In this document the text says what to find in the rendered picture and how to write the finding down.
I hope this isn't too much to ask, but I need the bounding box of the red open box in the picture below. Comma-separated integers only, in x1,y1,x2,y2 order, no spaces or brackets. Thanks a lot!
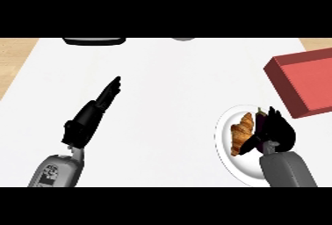
263,47,332,120

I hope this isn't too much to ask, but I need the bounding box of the black rounded appliance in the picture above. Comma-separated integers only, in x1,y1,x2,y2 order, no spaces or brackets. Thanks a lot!
61,37,127,47

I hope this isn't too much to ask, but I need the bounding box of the white round plate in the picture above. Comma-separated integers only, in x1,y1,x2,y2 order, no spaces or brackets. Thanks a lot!
214,104,273,187

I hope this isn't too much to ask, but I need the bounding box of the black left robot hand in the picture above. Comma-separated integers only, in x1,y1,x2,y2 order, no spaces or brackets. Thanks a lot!
61,76,123,149

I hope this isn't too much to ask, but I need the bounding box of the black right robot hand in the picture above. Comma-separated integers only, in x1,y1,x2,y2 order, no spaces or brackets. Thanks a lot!
239,105,298,155

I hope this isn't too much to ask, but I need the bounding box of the golden brown croissant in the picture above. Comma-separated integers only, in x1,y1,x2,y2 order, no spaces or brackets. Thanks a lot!
230,112,256,157

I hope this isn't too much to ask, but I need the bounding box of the dark purple eggplant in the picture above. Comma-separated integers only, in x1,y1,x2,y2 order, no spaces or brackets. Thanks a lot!
253,107,270,141

